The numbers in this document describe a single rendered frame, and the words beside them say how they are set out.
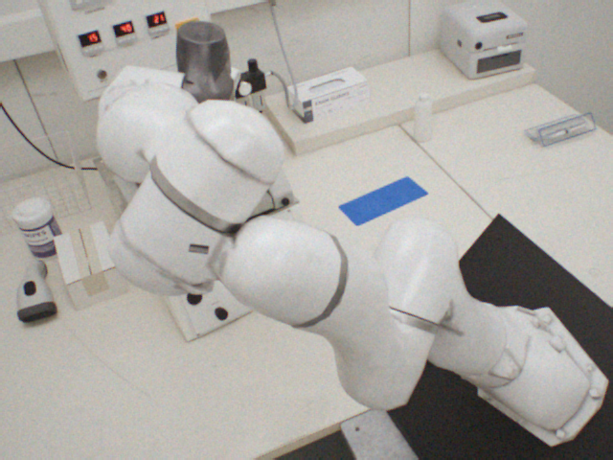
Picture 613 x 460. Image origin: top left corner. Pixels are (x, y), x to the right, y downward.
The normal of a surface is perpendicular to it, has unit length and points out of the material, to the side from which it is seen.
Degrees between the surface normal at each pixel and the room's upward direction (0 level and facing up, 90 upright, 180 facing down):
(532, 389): 55
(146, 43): 90
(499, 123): 0
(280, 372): 0
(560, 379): 48
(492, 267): 43
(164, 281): 81
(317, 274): 66
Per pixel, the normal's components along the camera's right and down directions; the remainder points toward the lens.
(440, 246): 0.52, -0.18
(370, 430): -0.07, -0.76
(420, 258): 0.14, -0.25
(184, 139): -0.55, -0.41
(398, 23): 0.40, 0.57
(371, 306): 0.74, 0.16
